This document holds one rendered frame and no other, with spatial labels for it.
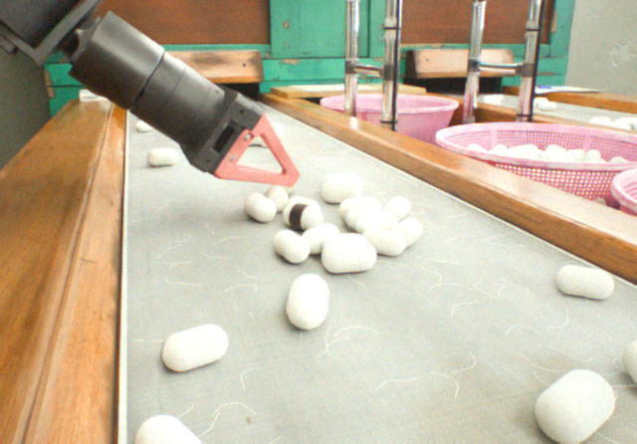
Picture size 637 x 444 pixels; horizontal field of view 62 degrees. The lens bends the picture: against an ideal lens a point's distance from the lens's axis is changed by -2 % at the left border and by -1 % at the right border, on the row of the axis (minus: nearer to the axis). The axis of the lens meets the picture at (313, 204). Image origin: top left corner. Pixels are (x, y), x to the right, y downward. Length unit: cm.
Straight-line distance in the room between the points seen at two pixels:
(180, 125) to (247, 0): 89
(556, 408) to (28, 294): 24
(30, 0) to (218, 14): 89
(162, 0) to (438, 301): 106
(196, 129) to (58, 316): 20
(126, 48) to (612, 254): 36
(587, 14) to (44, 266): 277
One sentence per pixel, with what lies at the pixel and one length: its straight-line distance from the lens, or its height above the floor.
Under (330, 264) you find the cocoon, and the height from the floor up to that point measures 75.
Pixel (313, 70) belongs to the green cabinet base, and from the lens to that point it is 133.
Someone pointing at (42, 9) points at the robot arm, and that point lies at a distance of 43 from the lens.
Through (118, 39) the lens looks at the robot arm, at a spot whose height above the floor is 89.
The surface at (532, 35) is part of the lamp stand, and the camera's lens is 91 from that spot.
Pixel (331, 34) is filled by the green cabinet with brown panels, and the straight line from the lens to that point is 135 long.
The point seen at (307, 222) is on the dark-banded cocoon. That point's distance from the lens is 41.
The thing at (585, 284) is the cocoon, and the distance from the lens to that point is 35.
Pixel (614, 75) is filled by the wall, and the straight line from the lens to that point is 310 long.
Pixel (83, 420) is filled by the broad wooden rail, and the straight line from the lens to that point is 23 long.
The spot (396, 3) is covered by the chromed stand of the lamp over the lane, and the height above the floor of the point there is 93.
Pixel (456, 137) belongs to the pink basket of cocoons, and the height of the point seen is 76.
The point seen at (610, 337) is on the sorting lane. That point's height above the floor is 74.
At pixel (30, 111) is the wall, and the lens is 210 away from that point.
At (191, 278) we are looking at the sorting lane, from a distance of 35.
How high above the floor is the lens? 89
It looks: 17 degrees down
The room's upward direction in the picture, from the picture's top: straight up
